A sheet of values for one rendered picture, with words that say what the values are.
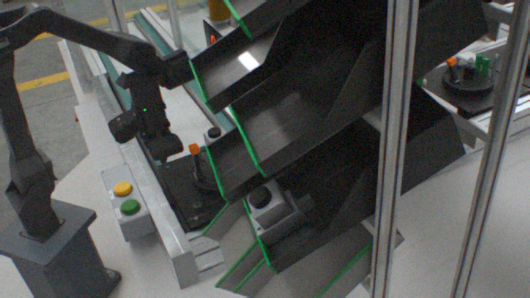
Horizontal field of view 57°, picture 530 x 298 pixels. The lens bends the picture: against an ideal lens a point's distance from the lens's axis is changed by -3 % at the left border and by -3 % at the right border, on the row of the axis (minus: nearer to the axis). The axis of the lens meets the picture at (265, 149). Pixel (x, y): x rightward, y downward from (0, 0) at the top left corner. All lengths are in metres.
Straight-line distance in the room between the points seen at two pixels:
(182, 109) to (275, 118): 0.94
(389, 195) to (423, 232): 0.60
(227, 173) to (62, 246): 0.34
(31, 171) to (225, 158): 0.33
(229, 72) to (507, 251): 0.73
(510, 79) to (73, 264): 0.80
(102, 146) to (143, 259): 0.50
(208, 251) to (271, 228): 0.40
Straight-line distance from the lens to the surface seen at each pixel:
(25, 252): 0.99
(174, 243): 1.04
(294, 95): 0.61
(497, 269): 1.13
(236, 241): 0.93
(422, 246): 1.14
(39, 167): 0.92
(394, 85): 0.49
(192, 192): 1.12
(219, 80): 0.70
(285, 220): 0.65
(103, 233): 1.26
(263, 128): 0.59
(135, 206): 1.12
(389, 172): 0.55
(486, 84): 1.47
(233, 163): 0.80
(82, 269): 1.04
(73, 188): 1.43
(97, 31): 0.88
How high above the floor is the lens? 1.69
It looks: 37 degrees down
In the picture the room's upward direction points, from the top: 6 degrees counter-clockwise
